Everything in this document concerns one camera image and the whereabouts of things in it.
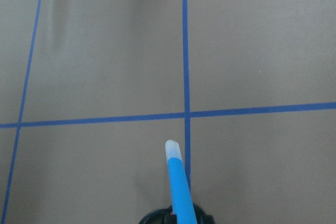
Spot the blue pen white cap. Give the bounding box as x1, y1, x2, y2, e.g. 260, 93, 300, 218
165, 140, 197, 223

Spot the black mesh pen holder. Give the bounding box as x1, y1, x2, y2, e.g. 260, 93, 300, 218
139, 204, 215, 224

